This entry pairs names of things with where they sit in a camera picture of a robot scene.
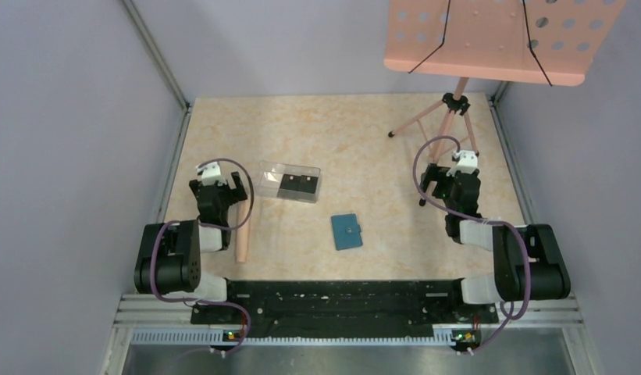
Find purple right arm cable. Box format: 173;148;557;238
411;135;532;355

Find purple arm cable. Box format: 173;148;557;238
411;135;532;355
149;157;256;355

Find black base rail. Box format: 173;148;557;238
189;279;500;340

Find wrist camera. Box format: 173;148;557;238
447;150;478;177
196;162;227;187

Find black credit cards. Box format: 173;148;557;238
277;173;319;199

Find clear acrylic card box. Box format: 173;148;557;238
255;161;322;203

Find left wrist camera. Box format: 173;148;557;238
196;162;227;187

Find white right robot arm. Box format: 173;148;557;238
421;163;571;322

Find pink music stand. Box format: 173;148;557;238
383;0;629;208

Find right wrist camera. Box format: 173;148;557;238
447;150;478;177

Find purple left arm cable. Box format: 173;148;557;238
149;157;256;355

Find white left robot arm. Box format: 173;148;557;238
134;172;248;296

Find blue leather card holder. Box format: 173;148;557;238
330;213;363;251

